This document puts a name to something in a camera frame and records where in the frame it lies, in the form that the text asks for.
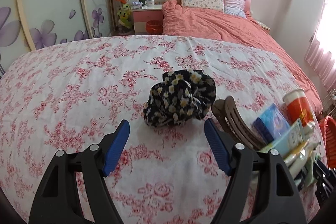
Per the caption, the black floral scrunchie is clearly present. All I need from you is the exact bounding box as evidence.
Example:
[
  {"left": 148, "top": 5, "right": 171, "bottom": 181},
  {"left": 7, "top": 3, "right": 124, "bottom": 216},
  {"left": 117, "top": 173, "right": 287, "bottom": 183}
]
[{"left": 143, "top": 69, "right": 217, "bottom": 127}]

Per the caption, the green cloth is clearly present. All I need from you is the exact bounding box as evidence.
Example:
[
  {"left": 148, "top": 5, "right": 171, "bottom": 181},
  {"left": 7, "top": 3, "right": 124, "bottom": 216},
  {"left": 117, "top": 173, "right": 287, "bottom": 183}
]
[{"left": 301, "top": 150, "right": 319, "bottom": 188}]

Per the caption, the blue tissue packet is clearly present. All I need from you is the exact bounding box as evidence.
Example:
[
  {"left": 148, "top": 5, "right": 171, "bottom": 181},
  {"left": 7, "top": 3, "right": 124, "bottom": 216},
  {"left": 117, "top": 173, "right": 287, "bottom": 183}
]
[{"left": 252, "top": 104, "right": 290, "bottom": 144}]

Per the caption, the red plastic laundry basket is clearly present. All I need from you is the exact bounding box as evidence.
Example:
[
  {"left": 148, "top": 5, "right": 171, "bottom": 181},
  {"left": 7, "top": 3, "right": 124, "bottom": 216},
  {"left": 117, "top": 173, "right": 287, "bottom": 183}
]
[{"left": 319, "top": 116, "right": 336, "bottom": 169}]

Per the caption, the brown hair claw clip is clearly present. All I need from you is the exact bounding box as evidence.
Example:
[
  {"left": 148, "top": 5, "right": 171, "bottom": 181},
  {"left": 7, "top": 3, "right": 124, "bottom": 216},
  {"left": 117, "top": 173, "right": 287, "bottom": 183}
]
[{"left": 211, "top": 96, "right": 265, "bottom": 151}]

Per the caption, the red instant noodle cup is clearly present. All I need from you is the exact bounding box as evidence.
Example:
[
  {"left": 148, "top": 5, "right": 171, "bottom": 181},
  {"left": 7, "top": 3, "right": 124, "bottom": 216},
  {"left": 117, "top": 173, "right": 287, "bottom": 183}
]
[{"left": 282, "top": 89, "right": 315, "bottom": 128}]

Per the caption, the pink floral table cloth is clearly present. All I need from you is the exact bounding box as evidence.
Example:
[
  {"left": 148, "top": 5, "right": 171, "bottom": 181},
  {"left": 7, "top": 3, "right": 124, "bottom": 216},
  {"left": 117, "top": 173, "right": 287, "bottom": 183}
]
[{"left": 0, "top": 35, "right": 329, "bottom": 224}]

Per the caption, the pink window curtain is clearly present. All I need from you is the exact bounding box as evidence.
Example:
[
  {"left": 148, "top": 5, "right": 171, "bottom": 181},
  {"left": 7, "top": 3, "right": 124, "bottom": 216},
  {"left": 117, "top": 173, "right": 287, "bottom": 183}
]
[{"left": 305, "top": 0, "right": 336, "bottom": 91}]

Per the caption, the small red waste bin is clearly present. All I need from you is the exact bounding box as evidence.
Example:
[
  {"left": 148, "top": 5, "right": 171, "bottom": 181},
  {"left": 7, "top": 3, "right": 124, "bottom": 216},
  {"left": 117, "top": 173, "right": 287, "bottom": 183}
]
[{"left": 145, "top": 20, "right": 163, "bottom": 35}]

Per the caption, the pink left nightstand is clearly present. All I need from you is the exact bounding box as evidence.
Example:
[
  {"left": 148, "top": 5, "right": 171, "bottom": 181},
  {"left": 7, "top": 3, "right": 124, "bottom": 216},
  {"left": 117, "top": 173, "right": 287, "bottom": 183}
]
[{"left": 131, "top": 5, "right": 163, "bottom": 35}]

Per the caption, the pink striped pillow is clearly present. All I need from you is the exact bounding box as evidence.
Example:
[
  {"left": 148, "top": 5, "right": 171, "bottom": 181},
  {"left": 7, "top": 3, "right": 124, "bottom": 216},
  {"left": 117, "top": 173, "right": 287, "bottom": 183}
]
[{"left": 224, "top": 0, "right": 246, "bottom": 19}]

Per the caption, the floral glass wardrobe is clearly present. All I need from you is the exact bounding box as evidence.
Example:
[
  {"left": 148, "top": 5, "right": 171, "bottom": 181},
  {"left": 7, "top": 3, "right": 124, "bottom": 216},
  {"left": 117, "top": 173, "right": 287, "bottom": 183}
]
[{"left": 1, "top": 0, "right": 113, "bottom": 73}]

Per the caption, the bed with coral duvet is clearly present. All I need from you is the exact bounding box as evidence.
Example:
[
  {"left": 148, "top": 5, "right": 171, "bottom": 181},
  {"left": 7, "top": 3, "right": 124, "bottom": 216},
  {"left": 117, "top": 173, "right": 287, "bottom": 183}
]
[{"left": 162, "top": 0, "right": 323, "bottom": 115}]

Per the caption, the white mug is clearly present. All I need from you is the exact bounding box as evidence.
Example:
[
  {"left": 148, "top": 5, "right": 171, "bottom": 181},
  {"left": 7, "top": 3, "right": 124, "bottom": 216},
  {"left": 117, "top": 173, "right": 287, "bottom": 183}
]
[{"left": 146, "top": 0, "right": 154, "bottom": 7}]

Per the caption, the clear tube of plush toys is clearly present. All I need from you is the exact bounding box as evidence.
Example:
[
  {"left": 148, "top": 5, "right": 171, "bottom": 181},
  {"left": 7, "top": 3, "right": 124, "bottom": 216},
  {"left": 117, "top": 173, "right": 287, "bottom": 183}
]
[{"left": 112, "top": 0, "right": 133, "bottom": 36}]

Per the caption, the white wire rack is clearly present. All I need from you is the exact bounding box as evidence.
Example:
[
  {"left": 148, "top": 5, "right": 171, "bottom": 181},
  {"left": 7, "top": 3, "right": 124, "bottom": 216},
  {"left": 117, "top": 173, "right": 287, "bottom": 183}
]
[{"left": 322, "top": 89, "right": 336, "bottom": 118}]

